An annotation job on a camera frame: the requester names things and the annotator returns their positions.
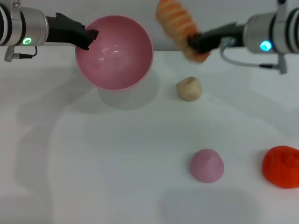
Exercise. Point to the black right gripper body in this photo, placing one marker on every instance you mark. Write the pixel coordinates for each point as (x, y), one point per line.
(222, 35)

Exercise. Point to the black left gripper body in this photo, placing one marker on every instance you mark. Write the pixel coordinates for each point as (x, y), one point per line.
(63, 30)

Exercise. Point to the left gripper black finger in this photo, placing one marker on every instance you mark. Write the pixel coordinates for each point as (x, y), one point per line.
(90, 38)

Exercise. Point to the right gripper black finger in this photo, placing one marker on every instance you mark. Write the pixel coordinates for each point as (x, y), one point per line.
(196, 43)

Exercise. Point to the long striped bread roll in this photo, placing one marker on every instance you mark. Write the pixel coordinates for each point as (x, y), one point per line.
(180, 25)

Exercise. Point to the pink plastic bowl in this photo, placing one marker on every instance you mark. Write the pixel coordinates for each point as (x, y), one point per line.
(114, 53)

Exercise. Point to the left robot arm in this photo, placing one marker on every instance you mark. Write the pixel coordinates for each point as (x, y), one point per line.
(21, 25)

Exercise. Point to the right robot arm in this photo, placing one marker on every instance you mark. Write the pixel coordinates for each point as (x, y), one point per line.
(273, 32)

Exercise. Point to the beige round bun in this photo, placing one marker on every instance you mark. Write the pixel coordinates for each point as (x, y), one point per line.
(189, 88)

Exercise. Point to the pink round bun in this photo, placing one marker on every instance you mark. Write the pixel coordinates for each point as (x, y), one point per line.
(206, 166)

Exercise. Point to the orange-red round bun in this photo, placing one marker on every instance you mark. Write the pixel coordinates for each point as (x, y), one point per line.
(282, 166)

